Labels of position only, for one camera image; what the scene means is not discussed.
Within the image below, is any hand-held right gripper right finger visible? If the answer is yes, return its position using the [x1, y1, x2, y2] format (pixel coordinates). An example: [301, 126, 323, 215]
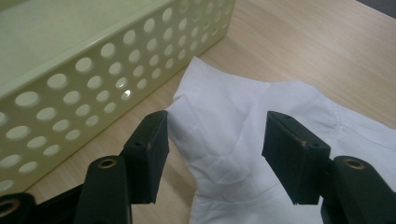
[262, 110, 332, 205]

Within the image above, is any yellow perforated plastic basket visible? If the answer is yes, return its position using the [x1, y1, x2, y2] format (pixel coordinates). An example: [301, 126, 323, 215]
[0, 0, 237, 195]

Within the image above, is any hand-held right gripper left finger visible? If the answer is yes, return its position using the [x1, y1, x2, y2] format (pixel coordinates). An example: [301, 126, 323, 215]
[120, 110, 171, 204]

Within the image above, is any white button-up shirt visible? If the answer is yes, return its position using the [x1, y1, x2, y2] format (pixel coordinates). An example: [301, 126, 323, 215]
[166, 55, 396, 224]

